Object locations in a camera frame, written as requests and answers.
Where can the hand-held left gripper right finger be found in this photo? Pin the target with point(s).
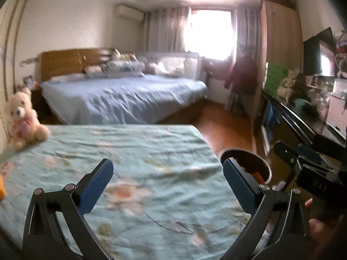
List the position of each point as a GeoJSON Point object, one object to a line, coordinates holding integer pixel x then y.
{"type": "Point", "coordinates": [238, 184]}

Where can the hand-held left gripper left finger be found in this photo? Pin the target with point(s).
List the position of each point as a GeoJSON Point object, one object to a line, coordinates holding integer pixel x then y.
{"type": "Point", "coordinates": [97, 187]}

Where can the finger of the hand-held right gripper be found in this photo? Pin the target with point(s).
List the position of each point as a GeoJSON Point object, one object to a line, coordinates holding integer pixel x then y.
{"type": "Point", "coordinates": [284, 151]}
{"type": "Point", "coordinates": [309, 153]}

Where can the black bin with white liner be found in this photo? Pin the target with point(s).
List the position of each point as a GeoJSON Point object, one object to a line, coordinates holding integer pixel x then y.
{"type": "Point", "coordinates": [244, 157]}

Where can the person's right hand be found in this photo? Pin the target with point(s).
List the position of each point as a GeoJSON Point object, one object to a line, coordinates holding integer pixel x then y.
{"type": "Point", "coordinates": [317, 227]}

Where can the black television stand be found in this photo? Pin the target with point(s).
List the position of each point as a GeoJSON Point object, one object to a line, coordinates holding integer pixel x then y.
{"type": "Point", "coordinates": [298, 122]}

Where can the pink storage box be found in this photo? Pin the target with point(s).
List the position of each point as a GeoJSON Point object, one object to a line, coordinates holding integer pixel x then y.
{"type": "Point", "coordinates": [337, 105]}

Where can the brown plush toy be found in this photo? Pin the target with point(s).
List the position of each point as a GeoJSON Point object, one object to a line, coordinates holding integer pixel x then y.
{"type": "Point", "coordinates": [294, 86]}

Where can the green box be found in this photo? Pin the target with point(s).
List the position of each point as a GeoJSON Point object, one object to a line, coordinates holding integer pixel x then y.
{"type": "Point", "coordinates": [275, 78]}

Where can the dark hanging jacket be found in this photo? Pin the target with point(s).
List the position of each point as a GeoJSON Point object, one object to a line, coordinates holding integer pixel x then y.
{"type": "Point", "coordinates": [242, 73]}

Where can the bed with blue sheet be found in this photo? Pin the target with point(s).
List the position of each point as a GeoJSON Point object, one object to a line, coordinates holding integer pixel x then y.
{"type": "Point", "coordinates": [122, 97]}

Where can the orange foam fruit net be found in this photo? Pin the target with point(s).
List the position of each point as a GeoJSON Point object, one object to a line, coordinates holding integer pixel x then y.
{"type": "Point", "coordinates": [2, 189]}

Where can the black television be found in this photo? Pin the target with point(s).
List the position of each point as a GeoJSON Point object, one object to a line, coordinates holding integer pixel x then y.
{"type": "Point", "coordinates": [311, 57]}

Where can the grey desk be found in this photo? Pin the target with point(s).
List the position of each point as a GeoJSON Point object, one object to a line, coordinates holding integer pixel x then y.
{"type": "Point", "coordinates": [217, 70]}

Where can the cream teddy bear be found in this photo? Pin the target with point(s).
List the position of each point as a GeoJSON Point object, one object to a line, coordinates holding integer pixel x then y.
{"type": "Point", "coordinates": [20, 111]}

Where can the pink pillow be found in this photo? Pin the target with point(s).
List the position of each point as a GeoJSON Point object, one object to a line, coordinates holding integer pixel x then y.
{"type": "Point", "coordinates": [93, 71]}

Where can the wooden wardrobe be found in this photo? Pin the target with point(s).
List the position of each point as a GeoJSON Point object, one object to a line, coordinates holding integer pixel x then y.
{"type": "Point", "coordinates": [282, 32]}

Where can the folded printed quilt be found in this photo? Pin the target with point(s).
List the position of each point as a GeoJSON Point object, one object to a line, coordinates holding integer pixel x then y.
{"type": "Point", "coordinates": [124, 67]}

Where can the wooden headboard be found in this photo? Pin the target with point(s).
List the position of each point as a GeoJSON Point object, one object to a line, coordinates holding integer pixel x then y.
{"type": "Point", "coordinates": [67, 62]}

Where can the grey baby crib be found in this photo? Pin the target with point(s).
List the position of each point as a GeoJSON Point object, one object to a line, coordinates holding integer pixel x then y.
{"type": "Point", "coordinates": [189, 65]}

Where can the white plush toy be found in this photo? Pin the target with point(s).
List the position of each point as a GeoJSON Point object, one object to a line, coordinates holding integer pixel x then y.
{"type": "Point", "coordinates": [122, 55]}

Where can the grey striped curtain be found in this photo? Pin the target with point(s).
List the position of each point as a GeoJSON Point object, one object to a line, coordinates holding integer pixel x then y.
{"type": "Point", "coordinates": [165, 29]}
{"type": "Point", "coordinates": [246, 21]}

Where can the white air conditioner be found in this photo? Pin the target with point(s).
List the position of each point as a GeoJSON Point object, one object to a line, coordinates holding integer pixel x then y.
{"type": "Point", "coordinates": [128, 12]}

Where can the small photo frame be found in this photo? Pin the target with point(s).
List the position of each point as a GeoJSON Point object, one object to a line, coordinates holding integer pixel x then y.
{"type": "Point", "coordinates": [30, 81]}

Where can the wall switch panel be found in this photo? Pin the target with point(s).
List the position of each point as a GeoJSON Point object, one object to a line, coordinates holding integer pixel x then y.
{"type": "Point", "coordinates": [28, 61]}

